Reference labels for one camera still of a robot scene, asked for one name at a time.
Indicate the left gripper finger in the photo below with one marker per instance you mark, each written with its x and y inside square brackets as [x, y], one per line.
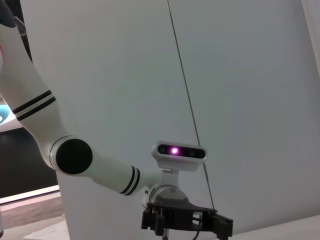
[223, 226]
[152, 221]

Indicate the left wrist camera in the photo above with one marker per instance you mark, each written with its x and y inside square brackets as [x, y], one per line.
[180, 162]

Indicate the silver left camera bracket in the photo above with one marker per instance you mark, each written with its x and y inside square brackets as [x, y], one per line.
[168, 177]

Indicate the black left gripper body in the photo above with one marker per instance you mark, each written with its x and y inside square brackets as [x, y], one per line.
[180, 216]

